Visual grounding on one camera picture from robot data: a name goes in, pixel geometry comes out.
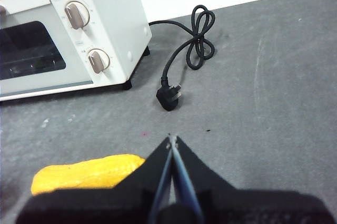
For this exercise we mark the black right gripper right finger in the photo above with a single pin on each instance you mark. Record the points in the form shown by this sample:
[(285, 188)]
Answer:
[(250, 208)]

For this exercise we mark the white glass oven door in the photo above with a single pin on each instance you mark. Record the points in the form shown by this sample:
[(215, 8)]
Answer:
[(26, 5)]

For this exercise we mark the yellow corn cob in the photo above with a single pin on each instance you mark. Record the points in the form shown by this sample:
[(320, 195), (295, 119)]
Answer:
[(87, 174)]

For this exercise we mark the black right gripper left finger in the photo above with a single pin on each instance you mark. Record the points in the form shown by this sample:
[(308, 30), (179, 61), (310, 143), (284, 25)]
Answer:
[(105, 205)]

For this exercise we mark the white toaster oven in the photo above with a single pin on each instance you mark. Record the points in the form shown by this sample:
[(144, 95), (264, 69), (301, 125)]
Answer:
[(113, 10)]

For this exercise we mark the beige oven knob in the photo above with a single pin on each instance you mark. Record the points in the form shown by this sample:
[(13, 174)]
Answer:
[(98, 61), (76, 14)]

